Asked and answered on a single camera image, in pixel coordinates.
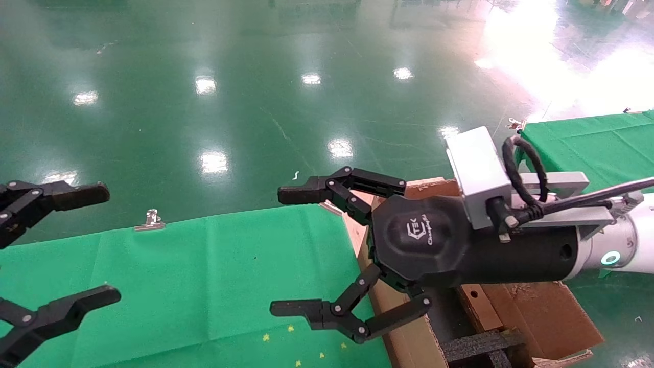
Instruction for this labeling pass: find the small brown cardboard box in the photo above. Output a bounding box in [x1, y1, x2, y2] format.
[457, 284, 504, 332]

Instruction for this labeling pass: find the large green table cloth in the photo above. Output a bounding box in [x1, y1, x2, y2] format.
[0, 203, 391, 368]

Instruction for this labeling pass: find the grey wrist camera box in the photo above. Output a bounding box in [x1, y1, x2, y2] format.
[446, 126, 513, 231]

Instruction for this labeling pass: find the large open cardboard carton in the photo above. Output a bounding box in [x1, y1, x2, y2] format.
[353, 176, 604, 368]

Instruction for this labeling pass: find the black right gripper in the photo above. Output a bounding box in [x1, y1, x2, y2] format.
[270, 166, 580, 344]

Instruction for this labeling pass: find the green cloth on side table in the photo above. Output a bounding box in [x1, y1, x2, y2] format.
[519, 110, 654, 195]

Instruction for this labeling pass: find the black foam insert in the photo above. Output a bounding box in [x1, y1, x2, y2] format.
[440, 330, 527, 368]

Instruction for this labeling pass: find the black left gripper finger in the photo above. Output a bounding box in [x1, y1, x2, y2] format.
[0, 180, 111, 250]
[0, 285, 122, 368]

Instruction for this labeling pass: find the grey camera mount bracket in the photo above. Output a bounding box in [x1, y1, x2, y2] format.
[508, 171, 644, 241]

